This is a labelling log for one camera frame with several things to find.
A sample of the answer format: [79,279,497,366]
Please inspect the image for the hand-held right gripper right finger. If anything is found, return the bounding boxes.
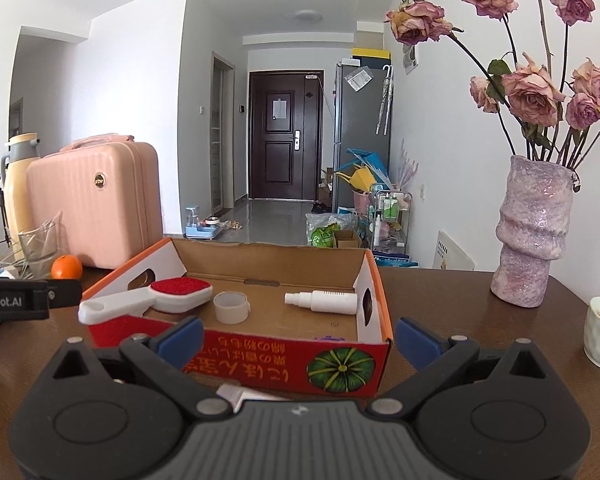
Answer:
[365,317,551,422]

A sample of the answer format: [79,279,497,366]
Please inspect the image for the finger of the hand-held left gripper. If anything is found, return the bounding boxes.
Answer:
[47,279,83,309]

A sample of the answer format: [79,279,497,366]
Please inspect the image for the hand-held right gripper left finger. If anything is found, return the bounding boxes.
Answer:
[39,316,233,422]

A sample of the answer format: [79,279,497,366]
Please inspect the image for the white lint brush red pad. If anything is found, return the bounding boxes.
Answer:
[77,278,214,325]

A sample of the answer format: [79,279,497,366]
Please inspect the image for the white round cap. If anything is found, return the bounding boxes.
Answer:
[213,291,251,324]

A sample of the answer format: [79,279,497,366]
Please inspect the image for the red cardboard box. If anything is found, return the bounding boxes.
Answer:
[81,237,395,401]

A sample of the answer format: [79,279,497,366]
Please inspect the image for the white spray bottle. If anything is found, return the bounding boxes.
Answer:
[284,290,359,315]

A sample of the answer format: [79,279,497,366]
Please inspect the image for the orange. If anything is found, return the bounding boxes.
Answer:
[50,254,84,281]

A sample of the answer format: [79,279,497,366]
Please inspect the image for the clear glass cup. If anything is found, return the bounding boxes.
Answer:
[17,212,63,281]

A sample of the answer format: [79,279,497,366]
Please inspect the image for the pink suitcase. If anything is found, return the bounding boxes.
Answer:
[26,133,162,271]

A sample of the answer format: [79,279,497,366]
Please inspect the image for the blue pet water feeder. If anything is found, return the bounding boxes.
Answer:
[185,206,223,240]

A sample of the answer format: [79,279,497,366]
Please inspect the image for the yellow thermos jug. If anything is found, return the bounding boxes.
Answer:
[0,133,42,248]

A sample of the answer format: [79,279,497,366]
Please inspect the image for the metal storage cart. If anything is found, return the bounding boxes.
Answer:
[367,187,413,256]

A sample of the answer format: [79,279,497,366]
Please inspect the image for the green plastic bag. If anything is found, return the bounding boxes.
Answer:
[306,212,351,249]

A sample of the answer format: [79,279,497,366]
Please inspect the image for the purple ceramic vase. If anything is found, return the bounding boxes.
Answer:
[490,155,576,309]

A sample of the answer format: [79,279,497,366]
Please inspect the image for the pale dried flower bunch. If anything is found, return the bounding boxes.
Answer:
[395,140,421,191]

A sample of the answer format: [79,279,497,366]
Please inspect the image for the dark brown door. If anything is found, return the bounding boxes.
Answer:
[248,69,326,201]

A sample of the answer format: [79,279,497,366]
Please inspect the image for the grey refrigerator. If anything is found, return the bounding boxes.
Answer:
[334,58,393,211]

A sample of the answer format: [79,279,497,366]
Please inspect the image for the white folded umbrella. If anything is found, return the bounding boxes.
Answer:
[376,65,395,136]

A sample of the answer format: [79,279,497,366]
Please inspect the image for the clear plastic pouch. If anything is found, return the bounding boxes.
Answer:
[347,69,373,92]

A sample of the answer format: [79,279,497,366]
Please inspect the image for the dried pink roses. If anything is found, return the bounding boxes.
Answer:
[385,0,600,171]

